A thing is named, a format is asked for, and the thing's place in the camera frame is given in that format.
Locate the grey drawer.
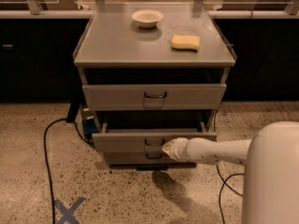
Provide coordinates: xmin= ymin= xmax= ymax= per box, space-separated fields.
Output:
xmin=93 ymin=124 xmax=217 ymax=153
xmin=102 ymin=151 xmax=198 ymax=166
xmin=82 ymin=84 xmax=226 ymax=111

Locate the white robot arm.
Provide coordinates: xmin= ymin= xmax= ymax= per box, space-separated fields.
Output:
xmin=163 ymin=121 xmax=299 ymax=224

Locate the grey top drawer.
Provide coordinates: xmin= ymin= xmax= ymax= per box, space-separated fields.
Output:
xmin=82 ymin=84 xmax=226 ymax=111

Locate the grey bottom drawer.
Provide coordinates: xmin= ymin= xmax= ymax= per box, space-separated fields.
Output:
xmin=102 ymin=151 xmax=198 ymax=166

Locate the grey drawer cabinet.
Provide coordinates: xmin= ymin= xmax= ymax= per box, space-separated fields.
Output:
xmin=72 ymin=2 xmax=237 ymax=170

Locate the blue power box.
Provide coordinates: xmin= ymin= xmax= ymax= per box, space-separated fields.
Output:
xmin=80 ymin=105 xmax=98 ymax=137

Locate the yellow sponge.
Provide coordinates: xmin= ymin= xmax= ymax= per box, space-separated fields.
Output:
xmin=171 ymin=35 xmax=200 ymax=51

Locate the blue tape cross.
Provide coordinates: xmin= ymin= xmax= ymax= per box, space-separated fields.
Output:
xmin=54 ymin=197 xmax=85 ymax=224

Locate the white bowl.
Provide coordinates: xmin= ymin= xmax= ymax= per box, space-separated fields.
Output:
xmin=132 ymin=9 xmax=164 ymax=28

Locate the black cable right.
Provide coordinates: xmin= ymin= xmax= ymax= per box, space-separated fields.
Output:
xmin=212 ymin=108 xmax=246 ymax=224

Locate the black cable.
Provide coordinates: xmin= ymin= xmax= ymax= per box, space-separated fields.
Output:
xmin=43 ymin=118 xmax=96 ymax=224
xmin=212 ymin=108 xmax=246 ymax=224

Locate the black cable left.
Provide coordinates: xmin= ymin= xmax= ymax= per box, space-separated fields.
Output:
xmin=43 ymin=118 xmax=96 ymax=224

